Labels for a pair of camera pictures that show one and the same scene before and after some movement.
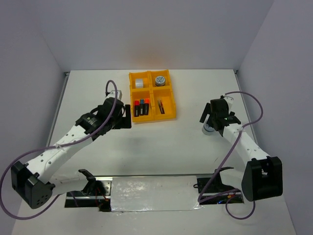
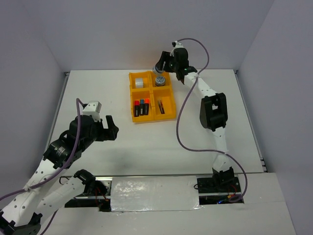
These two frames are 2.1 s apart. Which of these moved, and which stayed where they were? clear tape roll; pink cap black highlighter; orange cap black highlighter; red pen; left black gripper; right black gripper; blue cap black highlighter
Moved: left black gripper; right black gripper
Stayed: clear tape roll; red pen; orange cap black highlighter; blue cap black highlighter; pink cap black highlighter
